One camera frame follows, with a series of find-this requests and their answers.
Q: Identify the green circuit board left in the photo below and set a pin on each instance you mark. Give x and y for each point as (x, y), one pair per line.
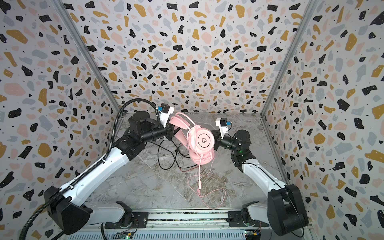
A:
(124, 236)

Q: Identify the circuit board right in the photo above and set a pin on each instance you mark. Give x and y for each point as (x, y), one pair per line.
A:
(253, 235)

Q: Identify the right aluminium corner post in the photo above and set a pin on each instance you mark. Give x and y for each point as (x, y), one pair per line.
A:
(291, 51)

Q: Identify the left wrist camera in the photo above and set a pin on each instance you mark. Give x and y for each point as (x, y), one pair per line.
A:
(164, 113)

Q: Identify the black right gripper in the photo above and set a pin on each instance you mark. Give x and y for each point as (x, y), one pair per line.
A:
(219, 139)

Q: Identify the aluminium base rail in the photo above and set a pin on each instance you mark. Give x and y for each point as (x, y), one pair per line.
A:
(187, 224)

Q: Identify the pink headphones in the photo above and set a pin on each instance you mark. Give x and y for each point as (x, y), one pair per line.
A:
(199, 141)

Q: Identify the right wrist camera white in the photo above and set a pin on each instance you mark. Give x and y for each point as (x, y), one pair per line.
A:
(224, 125)

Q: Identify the aluminium corner post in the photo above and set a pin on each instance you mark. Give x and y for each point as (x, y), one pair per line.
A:
(291, 51)
(65, 16)

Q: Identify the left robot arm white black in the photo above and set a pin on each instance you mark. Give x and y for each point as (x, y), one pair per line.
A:
(70, 212)

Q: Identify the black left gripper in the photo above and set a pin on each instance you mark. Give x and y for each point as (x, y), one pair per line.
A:
(170, 129)

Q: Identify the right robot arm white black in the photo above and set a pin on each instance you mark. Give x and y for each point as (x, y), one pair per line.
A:
(284, 211)

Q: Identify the left aluminium corner post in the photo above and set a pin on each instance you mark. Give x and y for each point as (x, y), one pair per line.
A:
(65, 16)

